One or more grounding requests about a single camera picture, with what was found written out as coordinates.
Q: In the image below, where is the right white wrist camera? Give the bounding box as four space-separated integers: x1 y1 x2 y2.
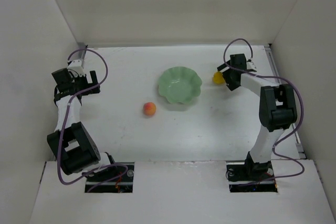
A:
246 59 257 72

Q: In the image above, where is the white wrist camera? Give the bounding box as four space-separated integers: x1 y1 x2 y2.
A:
67 59 85 77
246 59 257 72

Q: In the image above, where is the green scalloped fruit bowl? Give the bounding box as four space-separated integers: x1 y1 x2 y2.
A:
158 66 202 104

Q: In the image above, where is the orange fake peach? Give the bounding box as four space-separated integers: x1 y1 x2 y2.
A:
143 102 156 116

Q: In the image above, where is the yellow fake pear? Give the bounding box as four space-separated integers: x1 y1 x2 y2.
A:
212 71 226 85

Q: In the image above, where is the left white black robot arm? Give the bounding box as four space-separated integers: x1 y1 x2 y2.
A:
47 67 114 184

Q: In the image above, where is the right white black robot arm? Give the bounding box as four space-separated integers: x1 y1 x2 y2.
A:
214 54 297 182

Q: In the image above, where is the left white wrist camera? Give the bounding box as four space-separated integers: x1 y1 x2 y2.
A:
67 59 85 77

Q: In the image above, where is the left aluminium frame post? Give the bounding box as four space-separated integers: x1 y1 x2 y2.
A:
78 42 88 68

